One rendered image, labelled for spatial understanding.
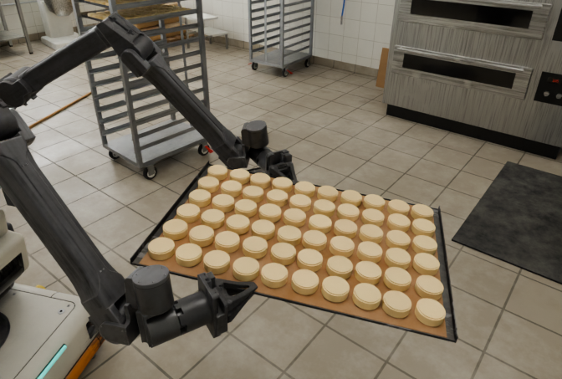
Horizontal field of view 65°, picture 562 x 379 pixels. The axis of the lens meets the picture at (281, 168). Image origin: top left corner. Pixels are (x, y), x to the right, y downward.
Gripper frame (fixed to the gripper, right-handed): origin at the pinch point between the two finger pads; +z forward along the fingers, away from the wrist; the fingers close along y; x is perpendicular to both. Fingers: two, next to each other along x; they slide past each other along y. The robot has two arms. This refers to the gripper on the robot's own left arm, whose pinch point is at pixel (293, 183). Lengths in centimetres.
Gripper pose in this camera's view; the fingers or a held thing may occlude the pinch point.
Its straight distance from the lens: 112.5
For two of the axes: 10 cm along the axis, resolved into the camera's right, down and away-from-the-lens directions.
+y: -0.6, 8.6, 5.1
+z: 5.3, 4.6, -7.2
